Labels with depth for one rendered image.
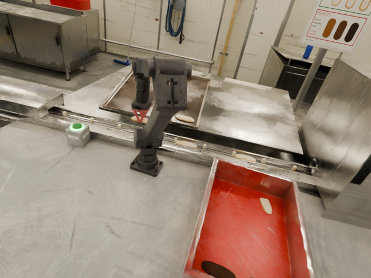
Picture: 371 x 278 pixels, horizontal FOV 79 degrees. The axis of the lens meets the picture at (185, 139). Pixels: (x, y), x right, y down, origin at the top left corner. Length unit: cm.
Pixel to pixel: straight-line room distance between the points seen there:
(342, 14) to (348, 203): 112
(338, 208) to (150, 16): 439
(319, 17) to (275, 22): 266
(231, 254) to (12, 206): 69
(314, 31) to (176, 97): 130
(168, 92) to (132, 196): 44
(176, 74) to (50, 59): 342
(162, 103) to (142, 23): 438
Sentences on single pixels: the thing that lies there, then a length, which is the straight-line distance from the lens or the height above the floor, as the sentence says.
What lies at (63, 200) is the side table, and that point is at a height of 82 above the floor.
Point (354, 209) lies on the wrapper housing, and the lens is 105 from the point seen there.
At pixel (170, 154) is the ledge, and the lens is 100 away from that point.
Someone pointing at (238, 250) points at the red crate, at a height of 82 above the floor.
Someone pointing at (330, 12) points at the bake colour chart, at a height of 146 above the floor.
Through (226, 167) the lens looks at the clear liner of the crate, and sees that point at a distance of 92.
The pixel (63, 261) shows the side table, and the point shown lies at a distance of 75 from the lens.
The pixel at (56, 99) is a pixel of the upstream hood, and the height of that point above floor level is 90.
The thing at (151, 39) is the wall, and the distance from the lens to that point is 487.
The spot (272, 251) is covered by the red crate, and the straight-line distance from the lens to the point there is 84.
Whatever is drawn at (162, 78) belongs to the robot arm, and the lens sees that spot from 54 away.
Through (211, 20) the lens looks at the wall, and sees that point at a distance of 460.
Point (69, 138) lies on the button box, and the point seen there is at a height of 86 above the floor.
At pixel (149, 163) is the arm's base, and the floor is 87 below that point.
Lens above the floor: 147
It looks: 34 degrees down
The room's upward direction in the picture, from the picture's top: 11 degrees clockwise
